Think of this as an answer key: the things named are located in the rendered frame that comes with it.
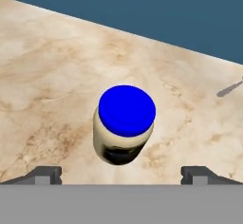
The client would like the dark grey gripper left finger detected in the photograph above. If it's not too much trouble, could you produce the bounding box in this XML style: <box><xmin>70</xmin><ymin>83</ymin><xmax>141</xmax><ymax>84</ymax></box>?
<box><xmin>0</xmin><ymin>165</ymin><xmax>63</xmax><ymax>186</ymax></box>

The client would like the blue-lidded mayonnaise jar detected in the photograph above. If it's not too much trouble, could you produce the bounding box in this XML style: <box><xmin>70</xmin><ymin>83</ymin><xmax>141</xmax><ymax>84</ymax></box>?
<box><xmin>92</xmin><ymin>84</ymin><xmax>157</xmax><ymax>166</ymax></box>

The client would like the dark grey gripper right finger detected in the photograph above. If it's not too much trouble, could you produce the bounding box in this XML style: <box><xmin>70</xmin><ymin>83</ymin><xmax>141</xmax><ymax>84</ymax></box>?
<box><xmin>180</xmin><ymin>165</ymin><xmax>243</xmax><ymax>186</ymax></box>

